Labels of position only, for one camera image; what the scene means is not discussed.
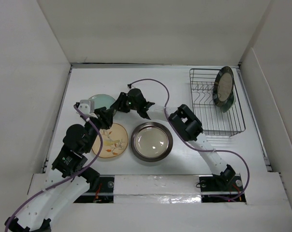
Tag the white foam front rail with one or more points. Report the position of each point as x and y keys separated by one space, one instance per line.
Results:
x=164 y=189

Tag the teal round floral plate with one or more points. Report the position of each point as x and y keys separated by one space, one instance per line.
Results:
x=99 y=101

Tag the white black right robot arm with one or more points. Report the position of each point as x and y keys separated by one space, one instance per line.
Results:
x=185 y=124

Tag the yellow bird pattern plate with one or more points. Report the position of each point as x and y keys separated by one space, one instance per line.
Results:
x=115 y=141

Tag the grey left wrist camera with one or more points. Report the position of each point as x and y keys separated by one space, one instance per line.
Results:
x=86 y=106

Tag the teal rectangular divided plate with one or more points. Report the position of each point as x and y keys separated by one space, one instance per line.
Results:
x=230 y=102

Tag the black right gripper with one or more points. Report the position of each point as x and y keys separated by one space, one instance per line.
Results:
x=118 y=105

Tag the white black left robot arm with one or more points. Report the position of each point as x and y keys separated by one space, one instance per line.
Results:
x=69 y=177

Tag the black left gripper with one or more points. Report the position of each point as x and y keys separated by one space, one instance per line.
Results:
x=105 y=116

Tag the grey rim cream plate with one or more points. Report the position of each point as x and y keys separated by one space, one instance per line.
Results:
x=151 y=142

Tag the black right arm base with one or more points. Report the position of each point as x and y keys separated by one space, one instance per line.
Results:
x=212 y=193

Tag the dark striped rim plate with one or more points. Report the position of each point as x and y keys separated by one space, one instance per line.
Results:
x=223 y=87

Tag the black wire dish rack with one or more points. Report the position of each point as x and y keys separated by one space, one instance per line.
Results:
x=214 y=121

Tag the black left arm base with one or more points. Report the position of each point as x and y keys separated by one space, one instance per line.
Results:
x=103 y=193

